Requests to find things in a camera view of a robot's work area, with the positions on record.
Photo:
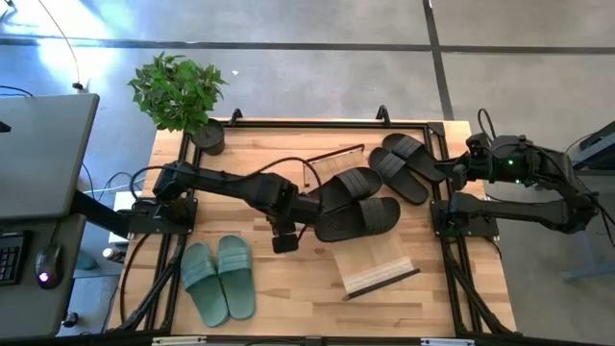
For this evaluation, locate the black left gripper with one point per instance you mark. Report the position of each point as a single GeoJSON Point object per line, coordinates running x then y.
{"type": "Point", "coordinates": [305, 209]}

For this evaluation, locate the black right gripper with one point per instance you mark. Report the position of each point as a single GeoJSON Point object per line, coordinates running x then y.
{"type": "Point", "coordinates": [478, 168]}

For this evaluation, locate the large black slide sandal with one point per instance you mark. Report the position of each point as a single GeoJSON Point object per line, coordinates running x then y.
{"type": "Point", "coordinates": [355, 185]}
{"type": "Point", "coordinates": [365, 218]}

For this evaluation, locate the green slide sandal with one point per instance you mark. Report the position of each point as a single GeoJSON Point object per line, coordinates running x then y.
{"type": "Point", "coordinates": [236, 279]}
{"type": "Point", "coordinates": [204, 288]}

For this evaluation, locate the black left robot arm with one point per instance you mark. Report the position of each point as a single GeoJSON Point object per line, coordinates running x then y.
{"type": "Point", "coordinates": [230, 185]}

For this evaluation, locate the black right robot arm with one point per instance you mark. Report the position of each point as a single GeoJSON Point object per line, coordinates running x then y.
{"type": "Point", "coordinates": [509, 211]}

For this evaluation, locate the wooden shelf with black legs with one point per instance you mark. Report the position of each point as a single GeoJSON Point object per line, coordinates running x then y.
{"type": "Point", "coordinates": [370, 262]}

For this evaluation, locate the table edge clamp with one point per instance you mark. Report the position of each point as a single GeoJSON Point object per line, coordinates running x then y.
{"type": "Point", "coordinates": [236, 117]}
{"type": "Point", "coordinates": [383, 115]}

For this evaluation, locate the grey blue desk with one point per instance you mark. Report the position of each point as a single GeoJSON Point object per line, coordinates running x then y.
{"type": "Point", "coordinates": [596, 144]}

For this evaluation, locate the green plant in black pot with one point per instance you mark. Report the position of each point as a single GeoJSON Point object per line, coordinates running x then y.
{"type": "Point", "coordinates": [178, 91]}

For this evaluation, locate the white box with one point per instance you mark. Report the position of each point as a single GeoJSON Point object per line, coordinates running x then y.
{"type": "Point", "coordinates": [120, 202]}

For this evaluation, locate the small white bottle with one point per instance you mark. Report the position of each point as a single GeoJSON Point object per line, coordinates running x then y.
{"type": "Point", "coordinates": [113, 254]}

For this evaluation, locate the teal round object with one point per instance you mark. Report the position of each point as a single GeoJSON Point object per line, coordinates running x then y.
{"type": "Point", "coordinates": [86, 262]}

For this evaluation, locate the black round caster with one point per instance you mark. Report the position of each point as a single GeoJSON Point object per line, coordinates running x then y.
{"type": "Point", "coordinates": [70, 320]}

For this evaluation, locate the black computer mouse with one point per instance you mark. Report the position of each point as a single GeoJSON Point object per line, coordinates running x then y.
{"type": "Point", "coordinates": [48, 264]}

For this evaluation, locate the grey desk with keyboard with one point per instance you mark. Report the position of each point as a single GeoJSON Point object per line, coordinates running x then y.
{"type": "Point", "coordinates": [43, 154]}

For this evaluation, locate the black keyboard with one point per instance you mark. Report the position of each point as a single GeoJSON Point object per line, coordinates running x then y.
{"type": "Point", "coordinates": [12, 259]}

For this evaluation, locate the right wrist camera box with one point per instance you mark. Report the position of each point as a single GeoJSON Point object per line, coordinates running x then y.
{"type": "Point", "coordinates": [478, 143]}

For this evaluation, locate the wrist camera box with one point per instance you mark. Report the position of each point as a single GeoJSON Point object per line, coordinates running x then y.
{"type": "Point", "coordinates": [478, 143]}
{"type": "Point", "coordinates": [285, 242]}

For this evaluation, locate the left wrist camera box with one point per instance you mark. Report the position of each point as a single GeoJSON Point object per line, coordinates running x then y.
{"type": "Point", "coordinates": [285, 242]}

